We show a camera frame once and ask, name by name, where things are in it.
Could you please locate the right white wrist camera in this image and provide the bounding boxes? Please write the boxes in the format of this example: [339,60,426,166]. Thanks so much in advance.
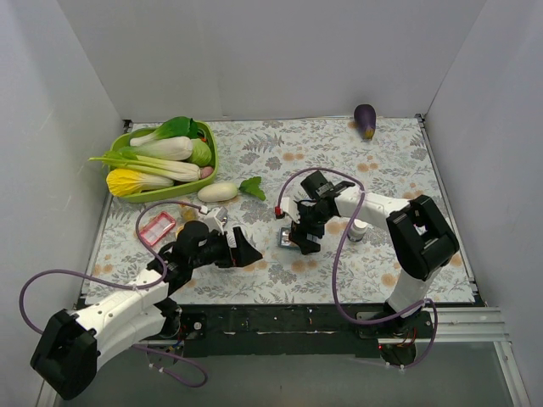
[274,197,300,223]

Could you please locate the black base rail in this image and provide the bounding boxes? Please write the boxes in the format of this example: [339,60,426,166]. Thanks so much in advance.
[143,304,432,358]

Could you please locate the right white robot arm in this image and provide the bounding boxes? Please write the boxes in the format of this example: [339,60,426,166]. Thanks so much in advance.
[274,167,460,337]

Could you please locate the green bok choy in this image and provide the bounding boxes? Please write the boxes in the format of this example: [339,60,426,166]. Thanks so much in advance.
[129,116,199,147]

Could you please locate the white cap pill bottle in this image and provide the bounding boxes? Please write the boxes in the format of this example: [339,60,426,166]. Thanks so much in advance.
[347,220,368,243]

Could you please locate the purple cable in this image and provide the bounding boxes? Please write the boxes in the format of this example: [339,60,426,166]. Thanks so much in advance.
[275,168,438,369]
[20,201,209,389]

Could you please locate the pink radish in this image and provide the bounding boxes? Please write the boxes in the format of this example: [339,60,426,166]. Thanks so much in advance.
[199,166,214,179]

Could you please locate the floral table mat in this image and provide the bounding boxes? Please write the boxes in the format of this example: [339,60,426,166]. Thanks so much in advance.
[84,117,477,305]

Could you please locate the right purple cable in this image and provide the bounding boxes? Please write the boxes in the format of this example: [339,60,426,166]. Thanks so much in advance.
[275,168,438,369]

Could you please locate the white radish with leaves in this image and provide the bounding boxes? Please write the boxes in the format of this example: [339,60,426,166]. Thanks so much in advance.
[197,176,266,203]

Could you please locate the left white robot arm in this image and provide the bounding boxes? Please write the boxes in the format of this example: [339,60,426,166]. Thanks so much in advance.
[31,220,262,400]

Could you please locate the purple eggplant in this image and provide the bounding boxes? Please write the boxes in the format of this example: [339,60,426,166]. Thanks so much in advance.
[353,104,377,140]

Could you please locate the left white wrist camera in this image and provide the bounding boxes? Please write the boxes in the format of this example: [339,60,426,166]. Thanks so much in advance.
[201,207,228,234]

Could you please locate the pink rectangular pill box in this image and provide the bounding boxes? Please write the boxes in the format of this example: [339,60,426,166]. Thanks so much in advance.
[139,212,176,246]

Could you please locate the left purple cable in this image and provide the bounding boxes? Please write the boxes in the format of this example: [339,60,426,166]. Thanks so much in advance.
[20,201,209,389]

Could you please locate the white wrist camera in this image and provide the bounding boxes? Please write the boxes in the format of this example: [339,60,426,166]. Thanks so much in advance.
[201,207,228,234]
[274,197,300,223]

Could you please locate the blue rectangular pill box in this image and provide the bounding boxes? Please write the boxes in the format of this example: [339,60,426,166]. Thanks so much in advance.
[278,227,298,249]

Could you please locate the green plastic basket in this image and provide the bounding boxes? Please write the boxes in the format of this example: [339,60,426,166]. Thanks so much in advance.
[121,121,219,204]

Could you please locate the light green cabbage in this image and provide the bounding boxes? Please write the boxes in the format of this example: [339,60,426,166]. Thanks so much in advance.
[187,139,212,167]

